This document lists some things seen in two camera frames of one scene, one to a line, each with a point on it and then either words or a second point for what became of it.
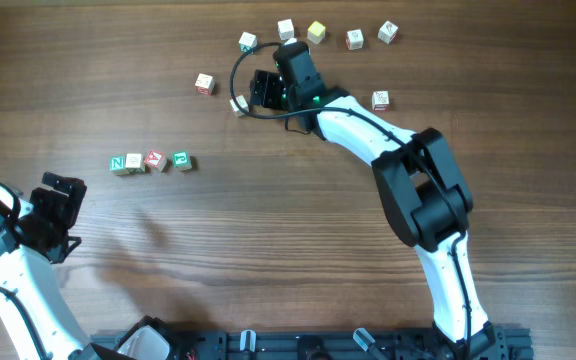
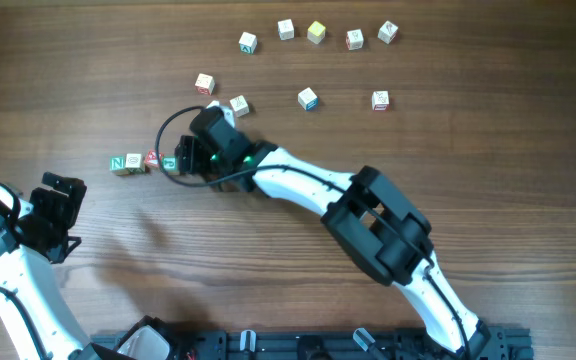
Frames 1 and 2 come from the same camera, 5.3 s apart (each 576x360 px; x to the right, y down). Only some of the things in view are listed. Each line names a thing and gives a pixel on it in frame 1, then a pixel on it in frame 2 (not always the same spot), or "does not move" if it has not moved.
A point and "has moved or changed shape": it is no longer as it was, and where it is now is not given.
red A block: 156,160 does not move
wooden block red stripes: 241,100 does not move
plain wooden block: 135,163 does not move
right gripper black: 265,84 → 192,155
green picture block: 181,160 has moved or changed shape
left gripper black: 68,209 does not move
